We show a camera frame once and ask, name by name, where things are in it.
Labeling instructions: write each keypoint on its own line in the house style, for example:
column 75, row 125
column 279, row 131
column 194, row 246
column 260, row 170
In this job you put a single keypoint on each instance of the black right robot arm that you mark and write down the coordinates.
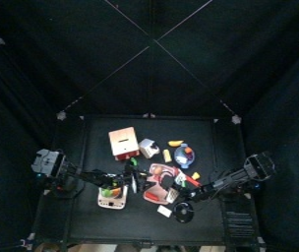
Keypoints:
column 256, row 167

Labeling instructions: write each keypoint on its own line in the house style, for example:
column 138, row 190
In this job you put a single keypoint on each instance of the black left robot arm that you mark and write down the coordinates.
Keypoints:
column 51, row 163

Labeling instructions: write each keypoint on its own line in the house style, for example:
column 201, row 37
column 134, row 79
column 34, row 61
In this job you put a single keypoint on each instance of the white toy rice block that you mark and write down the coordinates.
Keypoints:
column 173, row 195

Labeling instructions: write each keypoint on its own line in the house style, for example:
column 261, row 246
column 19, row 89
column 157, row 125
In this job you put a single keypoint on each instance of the orange toy salmon slice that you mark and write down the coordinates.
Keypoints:
column 153, row 196

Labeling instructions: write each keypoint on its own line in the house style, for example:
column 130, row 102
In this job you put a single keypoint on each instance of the flat white rice block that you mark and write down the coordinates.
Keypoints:
column 165, row 211

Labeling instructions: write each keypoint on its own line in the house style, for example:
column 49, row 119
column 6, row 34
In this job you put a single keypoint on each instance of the red toy food stick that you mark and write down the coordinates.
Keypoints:
column 193, row 181

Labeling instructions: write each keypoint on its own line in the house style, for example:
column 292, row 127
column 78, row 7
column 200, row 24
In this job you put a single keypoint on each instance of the beige toy egg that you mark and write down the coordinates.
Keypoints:
column 158, row 170

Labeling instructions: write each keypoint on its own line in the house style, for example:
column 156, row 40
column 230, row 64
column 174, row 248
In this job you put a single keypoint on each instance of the small yellow toy wedge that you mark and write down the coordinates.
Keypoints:
column 196, row 176

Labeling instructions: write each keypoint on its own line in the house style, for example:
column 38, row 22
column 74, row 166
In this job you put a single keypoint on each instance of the green toy cube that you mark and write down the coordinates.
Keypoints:
column 134, row 161

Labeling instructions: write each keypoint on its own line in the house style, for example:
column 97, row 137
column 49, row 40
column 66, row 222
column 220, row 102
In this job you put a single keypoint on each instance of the white toy food piece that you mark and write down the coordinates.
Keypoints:
column 182, row 160

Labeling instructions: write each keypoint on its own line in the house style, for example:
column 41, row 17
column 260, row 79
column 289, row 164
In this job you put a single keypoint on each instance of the black round disc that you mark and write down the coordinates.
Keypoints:
column 184, row 212

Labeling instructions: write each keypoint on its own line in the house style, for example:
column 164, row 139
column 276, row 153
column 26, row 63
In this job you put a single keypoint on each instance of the yellow toy corn piece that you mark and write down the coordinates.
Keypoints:
column 168, row 156

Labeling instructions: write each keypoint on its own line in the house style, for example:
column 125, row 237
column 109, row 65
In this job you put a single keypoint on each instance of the blue grey toy bowl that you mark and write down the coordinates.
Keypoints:
column 190, row 161

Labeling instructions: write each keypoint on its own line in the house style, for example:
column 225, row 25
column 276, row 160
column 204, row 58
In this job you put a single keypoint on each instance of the white toy knife block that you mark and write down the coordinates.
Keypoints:
column 149, row 148

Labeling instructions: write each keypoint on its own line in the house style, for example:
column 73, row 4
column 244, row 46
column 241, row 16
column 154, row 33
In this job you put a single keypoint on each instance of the wooden box with red front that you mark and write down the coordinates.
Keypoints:
column 123, row 143

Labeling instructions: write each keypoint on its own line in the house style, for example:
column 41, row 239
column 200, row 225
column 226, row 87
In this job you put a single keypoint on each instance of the yellow toy banana piece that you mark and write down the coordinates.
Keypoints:
column 176, row 143

